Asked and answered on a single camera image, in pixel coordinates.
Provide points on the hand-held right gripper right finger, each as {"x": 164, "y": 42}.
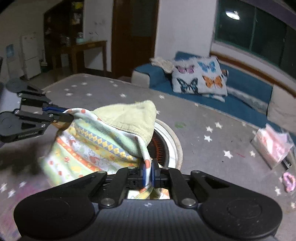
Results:
{"x": 153, "y": 174}

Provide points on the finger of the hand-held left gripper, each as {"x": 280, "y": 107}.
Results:
{"x": 46, "y": 118}
{"x": 54, "y": 108}

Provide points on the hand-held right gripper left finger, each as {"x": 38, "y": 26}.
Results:
{"x": 144, "y": 173}

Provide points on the green patterned child's pants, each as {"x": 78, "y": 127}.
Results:
{"x": 104, "y": 139}

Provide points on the round table heater insert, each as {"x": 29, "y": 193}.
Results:
{"x": 172, "y": 144}

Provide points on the white fridge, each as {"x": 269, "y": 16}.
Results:
{"x": 31, "y": 58}

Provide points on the white water dispenser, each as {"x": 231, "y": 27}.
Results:
{"x": 12, "y": 62}

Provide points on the wooden side table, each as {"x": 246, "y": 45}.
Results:
{"x": 87, "y": 45}

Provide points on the pale green jar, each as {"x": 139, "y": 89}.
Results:
{"x": 80, "y": 39}

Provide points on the dark wooden shelf cabinet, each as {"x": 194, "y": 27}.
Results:
{"x": 62, "y": 23}

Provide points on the butterfly print pillow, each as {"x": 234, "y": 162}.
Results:
{"x": 198, "y": 77}

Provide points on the dark wooden door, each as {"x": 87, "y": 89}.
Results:
{"x": 134, "y": 34}

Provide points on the cream cloth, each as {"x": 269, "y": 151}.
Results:
{"x": 161, "y": 63}

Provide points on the white tissue box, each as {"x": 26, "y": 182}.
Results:
{"x": 272, "y": 146}

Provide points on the blue sofa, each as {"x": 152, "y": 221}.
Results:
{"x": 245, "y": 85}

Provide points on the pink scrunchie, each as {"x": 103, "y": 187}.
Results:
{"x": 289, "y": 183}

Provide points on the beige pillow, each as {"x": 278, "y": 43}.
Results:
{"x": 282, "y": 109}

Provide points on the green framed window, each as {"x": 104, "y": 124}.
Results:
{"x": 261, "y": 30}

